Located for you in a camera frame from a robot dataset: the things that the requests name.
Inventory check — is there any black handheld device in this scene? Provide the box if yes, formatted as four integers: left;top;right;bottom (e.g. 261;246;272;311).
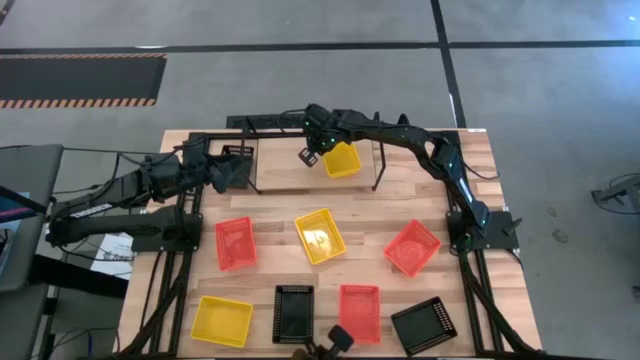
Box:
292;324;356;360

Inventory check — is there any black perforated metal panel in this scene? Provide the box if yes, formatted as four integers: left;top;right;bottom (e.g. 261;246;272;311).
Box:
225;113;306;130

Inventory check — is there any black aluminium table frame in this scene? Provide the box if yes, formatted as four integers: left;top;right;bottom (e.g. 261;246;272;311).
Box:
115;128;551;360

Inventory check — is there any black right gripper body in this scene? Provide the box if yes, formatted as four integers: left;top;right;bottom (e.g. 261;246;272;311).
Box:
298;103;347;169

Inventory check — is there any white printed paper sheet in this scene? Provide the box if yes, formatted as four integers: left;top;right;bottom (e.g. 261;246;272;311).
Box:
92;232;135;279

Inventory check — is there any grey side table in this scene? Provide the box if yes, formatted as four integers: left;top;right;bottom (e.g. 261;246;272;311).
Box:
0;144;65;293

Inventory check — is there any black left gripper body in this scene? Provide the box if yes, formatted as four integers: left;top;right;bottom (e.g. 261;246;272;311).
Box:
207;154;239;196

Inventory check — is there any black hazard-striped floor mat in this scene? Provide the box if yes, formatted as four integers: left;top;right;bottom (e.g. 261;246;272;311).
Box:
0;53;168;110

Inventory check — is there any black plastic basket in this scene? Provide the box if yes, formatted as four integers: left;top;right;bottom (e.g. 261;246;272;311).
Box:
390;296;458;357
271;284;316;345
219;144;256;190

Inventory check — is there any blue flat object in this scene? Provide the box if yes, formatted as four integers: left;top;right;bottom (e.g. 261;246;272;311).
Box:
0;192;31;224

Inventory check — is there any yellow plastic basket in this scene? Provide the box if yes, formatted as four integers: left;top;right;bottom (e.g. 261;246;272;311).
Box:
294;207;348;266
322;142;363;180
190;295;255;349

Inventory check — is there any red-orange plastic basket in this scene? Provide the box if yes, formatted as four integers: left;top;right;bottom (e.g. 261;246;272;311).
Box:
214;216;258;273
383;218;443;279
338;283;382;345

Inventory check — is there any black wire shelf, wooden board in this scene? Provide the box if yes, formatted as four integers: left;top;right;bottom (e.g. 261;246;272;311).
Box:
242;118;390;196

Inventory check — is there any black crossbar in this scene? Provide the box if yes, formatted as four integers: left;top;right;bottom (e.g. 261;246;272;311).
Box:
28;253;129;300

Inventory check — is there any black floor stand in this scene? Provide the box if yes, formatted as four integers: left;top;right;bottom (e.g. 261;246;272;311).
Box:
591;172;640;216

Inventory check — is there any thin black floor cable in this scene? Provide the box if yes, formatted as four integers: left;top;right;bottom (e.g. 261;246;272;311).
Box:
63;146;151;156

